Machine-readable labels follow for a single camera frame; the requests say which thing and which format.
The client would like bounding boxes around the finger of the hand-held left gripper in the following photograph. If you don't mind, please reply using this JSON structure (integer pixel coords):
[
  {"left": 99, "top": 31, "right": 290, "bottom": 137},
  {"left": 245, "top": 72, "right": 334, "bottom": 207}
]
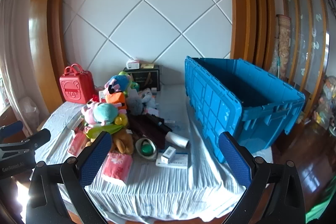
[
  {"left": 0, "top": 120, "right": 24, "bottom": 139},
  {"left": 20, "top": 128, "right": 51, "bottom": 151}
]

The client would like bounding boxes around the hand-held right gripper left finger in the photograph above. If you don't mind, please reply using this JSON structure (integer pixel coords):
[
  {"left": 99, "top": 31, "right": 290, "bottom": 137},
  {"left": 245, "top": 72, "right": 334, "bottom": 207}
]
[{"left": 25, "top": 132, "right": 113, "bottom": 224}]

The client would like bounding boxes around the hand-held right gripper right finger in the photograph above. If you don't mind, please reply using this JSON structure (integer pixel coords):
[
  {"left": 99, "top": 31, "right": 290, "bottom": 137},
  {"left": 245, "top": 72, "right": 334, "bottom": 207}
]
[{"left": 218, "top": 132, "right": 307, "bottom": 224}]

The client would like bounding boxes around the pink and white box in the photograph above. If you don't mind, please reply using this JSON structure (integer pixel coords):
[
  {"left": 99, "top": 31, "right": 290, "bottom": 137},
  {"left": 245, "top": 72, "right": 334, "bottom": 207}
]
[{"left": 68, "top": 132, "right": 87, "bottom": 156}]

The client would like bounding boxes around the green wet wipes packet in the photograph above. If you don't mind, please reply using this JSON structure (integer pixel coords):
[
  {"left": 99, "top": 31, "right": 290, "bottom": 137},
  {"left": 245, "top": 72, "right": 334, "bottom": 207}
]
[{"left": 83, "top": 123, "right": 124, "bottom": 138}]

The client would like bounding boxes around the blue plastic container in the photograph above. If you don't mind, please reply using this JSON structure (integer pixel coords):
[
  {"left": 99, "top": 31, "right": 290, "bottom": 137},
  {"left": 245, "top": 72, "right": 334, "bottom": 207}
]
[{"left": 184, "top": 56, "right": 306, "bottom": 164}]

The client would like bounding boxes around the pink tissue packet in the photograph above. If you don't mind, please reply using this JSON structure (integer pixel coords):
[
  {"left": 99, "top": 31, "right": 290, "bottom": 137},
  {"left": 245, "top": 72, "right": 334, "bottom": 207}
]
[{"left": 101, "top": 152, "right": 132, "bottom": 186}]

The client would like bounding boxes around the brown plush toy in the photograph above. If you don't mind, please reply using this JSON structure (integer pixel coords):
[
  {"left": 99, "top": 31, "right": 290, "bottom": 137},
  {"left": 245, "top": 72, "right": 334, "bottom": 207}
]
[{"left": 112, "top": 130, "right": 134, "bottom": 155}]

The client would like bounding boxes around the long white box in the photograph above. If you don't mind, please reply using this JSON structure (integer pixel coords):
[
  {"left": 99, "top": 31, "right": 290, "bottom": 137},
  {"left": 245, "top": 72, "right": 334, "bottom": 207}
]
[{"left": 67, "top": 118, "right": 85, "bottom": 131}]

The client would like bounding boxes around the yellow plastic toy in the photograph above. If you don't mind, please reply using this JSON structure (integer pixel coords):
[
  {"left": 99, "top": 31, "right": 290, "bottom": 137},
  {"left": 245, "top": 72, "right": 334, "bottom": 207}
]
[{"left": 114, "top": 114, "right": 128, "bottom": 125}]

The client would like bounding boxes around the pink plush toy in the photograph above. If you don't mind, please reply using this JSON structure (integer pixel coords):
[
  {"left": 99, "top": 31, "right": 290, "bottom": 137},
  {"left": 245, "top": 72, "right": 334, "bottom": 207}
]
[{"left": 81, "top": 101, "right": 101, "bottom": 125}]

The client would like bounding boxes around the teal plush toy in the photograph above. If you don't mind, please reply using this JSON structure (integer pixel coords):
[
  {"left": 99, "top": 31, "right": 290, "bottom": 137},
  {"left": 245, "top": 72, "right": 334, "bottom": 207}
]
[{"left": 93, "top": 102, "right": 121, "bottom": 125}]

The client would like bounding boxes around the small round green-lidded tub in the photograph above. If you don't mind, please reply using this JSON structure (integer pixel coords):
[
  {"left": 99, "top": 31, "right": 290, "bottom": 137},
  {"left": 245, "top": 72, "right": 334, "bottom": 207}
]
[{"left": 135, "top": 137, "right": 158, "bottom": 161}]

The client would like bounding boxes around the flat white and blue box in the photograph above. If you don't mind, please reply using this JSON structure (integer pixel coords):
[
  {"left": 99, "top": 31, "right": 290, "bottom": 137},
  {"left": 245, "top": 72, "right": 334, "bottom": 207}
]
[{"left": 156, "top": 152, "right": 189, "bottom": 169}]

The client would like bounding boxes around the white cylinder bottle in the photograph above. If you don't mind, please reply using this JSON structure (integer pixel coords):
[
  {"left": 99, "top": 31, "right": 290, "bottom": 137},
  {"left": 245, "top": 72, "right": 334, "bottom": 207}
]
[{"left": 165, "top": 132, "right": 190, "bottom": 148}]

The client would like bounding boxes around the red toy suitcase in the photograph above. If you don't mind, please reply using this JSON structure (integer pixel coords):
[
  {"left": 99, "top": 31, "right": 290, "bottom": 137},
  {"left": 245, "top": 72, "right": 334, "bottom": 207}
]
[{"left": 59, "top": 64, "right": 95, "bottom": 104}]

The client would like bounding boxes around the small white box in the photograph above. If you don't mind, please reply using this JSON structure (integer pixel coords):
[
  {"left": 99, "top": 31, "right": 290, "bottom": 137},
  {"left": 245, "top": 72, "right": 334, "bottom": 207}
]
[{"left": 161, "top": 147, "right": 176, "bottom": 164}]

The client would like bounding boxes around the white bed sheet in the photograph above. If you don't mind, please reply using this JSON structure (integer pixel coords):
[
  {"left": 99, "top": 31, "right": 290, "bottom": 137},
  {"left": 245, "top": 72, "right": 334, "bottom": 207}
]
[{"left": 34, "top": 82, "right": 273, "bottom": 222}]

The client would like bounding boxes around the blue plush toy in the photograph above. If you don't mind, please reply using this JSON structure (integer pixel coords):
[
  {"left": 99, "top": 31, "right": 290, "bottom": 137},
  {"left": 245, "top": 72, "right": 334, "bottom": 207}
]
[{"left": 109, "top": 74, "right": 131, "bottom": 90}]

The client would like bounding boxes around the white and grey plush toy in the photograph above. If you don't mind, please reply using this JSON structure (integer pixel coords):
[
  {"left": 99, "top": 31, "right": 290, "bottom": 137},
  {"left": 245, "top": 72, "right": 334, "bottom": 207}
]
[{"left": 142, "top": 88, "right": 158, "bottom": 109}]

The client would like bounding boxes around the white curtain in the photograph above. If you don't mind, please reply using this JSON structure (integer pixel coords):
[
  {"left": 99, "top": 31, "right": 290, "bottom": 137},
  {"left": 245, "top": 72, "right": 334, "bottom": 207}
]
[{"left": 0, "top": 0, "right": 34, "bottom": 135}]

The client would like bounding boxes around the black gift box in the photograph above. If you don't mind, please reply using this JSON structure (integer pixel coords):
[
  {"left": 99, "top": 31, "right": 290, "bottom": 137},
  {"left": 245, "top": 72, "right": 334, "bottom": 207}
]
[{"left": 123, "top": 65, "right": 163, "bottom": 91}]

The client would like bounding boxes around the green cloth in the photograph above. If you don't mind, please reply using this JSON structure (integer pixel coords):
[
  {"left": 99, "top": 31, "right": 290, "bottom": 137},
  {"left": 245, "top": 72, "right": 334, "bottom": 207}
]
[{"left": 306, "top": 179, "right": 336, "bottom": 224}]

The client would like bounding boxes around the white tissue box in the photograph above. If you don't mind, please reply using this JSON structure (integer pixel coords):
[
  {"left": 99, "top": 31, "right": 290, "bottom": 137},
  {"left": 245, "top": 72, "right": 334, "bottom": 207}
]
[{"left": 126, "top": 57, "right": 141, "bottom": 69}]

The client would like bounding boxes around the colourful ornament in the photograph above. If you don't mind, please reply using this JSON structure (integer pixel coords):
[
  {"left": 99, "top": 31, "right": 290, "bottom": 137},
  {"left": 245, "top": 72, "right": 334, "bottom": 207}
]
[{"left": 312, "top": 77, "right": 336, "bottom": 130}]

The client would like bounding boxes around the rolled patterned carpet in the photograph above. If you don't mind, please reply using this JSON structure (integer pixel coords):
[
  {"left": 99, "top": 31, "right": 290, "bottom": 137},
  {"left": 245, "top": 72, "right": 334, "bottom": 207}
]
[{"left": 273, "top": 14, "right": 292, "bottom": 77}]

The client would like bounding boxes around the wooden glass screen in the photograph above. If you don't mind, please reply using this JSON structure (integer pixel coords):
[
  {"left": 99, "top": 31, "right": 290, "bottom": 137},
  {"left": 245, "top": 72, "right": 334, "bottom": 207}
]
[{"left": 276, "top": 0, "right": 331, "bottom": 98}]

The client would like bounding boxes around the white quilted headboard panel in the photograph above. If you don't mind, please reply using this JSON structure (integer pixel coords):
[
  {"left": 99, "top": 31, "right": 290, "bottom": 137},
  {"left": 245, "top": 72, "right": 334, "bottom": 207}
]
[{"left": 62, "top": 0, "right": 234, "bottom": 85}]

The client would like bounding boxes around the wooden headboard frame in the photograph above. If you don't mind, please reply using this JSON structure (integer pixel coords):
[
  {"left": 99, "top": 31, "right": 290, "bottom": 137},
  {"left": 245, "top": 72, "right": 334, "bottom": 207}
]
[
  {"left": 28, "top": 0, "right": 79, "bottom": 106},
  {"left": 226, "top": 0, "right": 276, "bottom": 72}
]

